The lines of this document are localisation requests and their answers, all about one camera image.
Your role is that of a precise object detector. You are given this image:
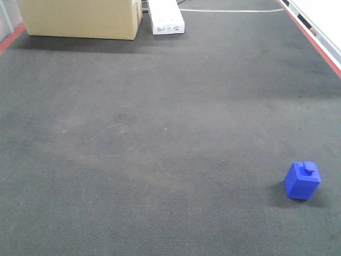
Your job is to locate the blue plastic block part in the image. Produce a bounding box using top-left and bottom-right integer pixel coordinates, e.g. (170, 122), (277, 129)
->
(284, 161), (322, 200)

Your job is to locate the long white carton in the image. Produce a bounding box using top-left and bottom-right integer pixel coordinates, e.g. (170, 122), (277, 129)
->
(147, 0), (185, 35)

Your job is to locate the large cardboard box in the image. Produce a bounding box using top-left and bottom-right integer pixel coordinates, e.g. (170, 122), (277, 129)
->
(17, 0), (142, 40)

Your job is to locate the conveyor side rail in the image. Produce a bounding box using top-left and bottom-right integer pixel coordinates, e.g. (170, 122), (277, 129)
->
(278, 1), (340, 76)

